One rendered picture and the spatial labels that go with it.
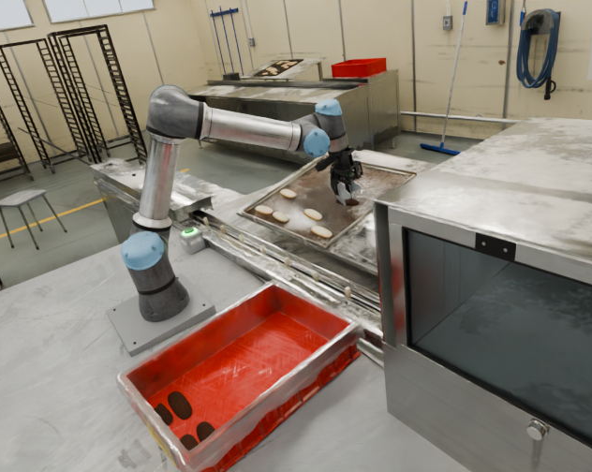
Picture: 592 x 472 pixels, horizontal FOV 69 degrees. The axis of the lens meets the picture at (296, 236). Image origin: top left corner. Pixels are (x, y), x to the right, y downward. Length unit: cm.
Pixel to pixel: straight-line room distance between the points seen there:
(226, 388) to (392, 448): 40
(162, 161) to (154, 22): 773
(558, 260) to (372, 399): 57
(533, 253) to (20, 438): 112
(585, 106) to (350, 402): 409
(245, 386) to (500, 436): 56
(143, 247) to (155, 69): 775
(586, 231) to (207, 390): 84
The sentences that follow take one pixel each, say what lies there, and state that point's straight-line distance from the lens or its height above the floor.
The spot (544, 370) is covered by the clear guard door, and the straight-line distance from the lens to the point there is 67.
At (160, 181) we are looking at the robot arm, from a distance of 133.
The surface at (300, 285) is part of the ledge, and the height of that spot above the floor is 86.
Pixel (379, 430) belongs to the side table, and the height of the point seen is 82.
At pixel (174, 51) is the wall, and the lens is 909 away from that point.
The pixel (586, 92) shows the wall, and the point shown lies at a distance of 474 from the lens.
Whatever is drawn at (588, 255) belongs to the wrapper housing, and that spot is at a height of 130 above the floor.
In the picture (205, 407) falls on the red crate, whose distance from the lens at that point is 108.
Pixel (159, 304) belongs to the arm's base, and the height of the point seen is 89.
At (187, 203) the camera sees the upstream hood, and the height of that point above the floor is 92.
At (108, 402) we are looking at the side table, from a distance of 121.
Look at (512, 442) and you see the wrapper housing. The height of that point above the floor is 96.
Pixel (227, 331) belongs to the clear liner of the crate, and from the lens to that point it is 118.
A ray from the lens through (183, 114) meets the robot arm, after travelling 116.
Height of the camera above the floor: 158
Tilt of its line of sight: 27 degrees down
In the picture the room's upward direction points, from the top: 10 degrees counter-clockwise
